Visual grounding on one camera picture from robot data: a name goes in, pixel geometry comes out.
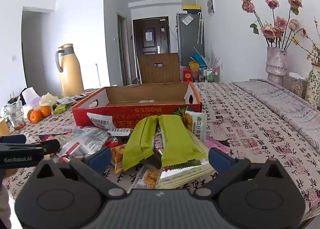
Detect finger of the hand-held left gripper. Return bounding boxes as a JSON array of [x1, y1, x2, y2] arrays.
[[0, 134, 27, 144], [39, 139, 60, 156]]

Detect dark brown entrance door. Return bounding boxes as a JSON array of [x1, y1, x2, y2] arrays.
[[132, 16, 171, 56]]

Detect white folded umbrella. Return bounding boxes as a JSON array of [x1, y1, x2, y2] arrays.
[[197, 12, 203, 44]]

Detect purple tissue pack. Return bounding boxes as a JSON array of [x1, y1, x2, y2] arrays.
[[21, 87, 42, 119]]

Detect blue plastic item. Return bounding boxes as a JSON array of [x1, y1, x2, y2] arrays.
[[189, 53, 207, 67]]

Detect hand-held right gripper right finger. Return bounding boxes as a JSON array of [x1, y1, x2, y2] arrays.
[[194, 147, 288, 198]]

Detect yellow thermos jug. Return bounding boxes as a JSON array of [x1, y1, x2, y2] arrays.
[[55, 43, 85, 97]]

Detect dried yellow flowers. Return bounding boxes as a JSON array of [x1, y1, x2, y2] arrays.
[[291, 18, 320, 67]]

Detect grey interior door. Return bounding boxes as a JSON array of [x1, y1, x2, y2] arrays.
[[117, 13, 128, 86]]

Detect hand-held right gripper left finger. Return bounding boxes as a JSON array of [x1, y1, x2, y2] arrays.
[[32, 147, 125, 199]]

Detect glass jar of seeds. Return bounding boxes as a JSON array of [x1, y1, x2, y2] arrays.
[[288, 72, 308, 99]]

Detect drinking glass with berries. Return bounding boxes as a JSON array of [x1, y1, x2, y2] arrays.
[[4, 100, 27, 131]]

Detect red cardboard box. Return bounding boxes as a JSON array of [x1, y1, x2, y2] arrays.
[[72, 81, 202, 128]]

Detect dried pink rose bouquet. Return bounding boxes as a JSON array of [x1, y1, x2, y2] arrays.
[[239, 0, 308, 51]]

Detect pile of snack packets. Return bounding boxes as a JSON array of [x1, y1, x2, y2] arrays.
[[39, 110, 232, 191]]

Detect person's left forearm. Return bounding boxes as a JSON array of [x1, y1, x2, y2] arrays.
[[0, 169, 12, 229]]

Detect pink textured vase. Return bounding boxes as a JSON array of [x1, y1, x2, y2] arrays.
[[265, 46, 288, 87]]

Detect black bag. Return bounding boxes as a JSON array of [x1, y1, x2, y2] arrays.
[[7, 91, 25, 106]]

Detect small light green packet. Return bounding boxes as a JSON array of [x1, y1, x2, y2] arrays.
[[54, 103, 68, 114]]

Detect cream plastic bag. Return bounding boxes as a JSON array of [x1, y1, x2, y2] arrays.
[[39, 92, 59, 107]]

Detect grey refrigerator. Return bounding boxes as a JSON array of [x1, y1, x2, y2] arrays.
[[176, 12, 204, 69]]

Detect pink snack packet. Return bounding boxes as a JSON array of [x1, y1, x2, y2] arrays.
[[205, 136, 232, 154]]

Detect grey quilted cloth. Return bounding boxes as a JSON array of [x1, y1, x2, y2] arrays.
[[231, 78, 320, 154]]

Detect green snack packet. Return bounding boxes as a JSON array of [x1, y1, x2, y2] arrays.
[[156, 115, 205, 168], [122, 116, 160, 171]]

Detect white storage rack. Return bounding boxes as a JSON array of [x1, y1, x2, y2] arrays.
[[202, 67, 220, 82]]

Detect floral patterned vase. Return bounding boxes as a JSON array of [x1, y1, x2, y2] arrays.
[[304, 65, 320, 111]]

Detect wrapped dried flower bundle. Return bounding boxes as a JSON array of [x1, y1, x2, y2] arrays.
[[206, 44, 222, 68]]

